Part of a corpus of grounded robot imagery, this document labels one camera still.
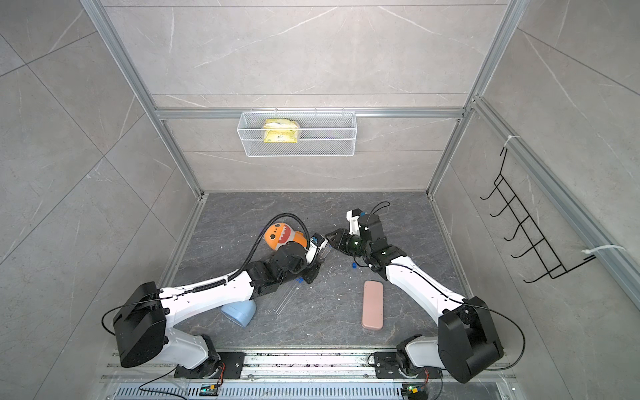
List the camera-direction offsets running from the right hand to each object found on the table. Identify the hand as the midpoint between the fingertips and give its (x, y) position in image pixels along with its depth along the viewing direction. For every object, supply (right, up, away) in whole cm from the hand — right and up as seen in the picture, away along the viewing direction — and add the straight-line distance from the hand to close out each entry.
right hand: (328, 237), depth 80 cm
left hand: (-1, -5, -1) cm, 6 cm away
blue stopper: (+10, -12, +15) cm, 22 cm away
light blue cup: (-27, -23, -5) cm, 36 cm away
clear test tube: (-1, -3, -9) cm, 10 cm away
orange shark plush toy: (-20, 0, +15) cm, 25 cm away
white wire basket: (-2, +41, +20) cm, 46 cm away
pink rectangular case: (+15, -24, +3) cm, 29 cm away
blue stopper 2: (-8, -11, -11) cm, 18 cm away
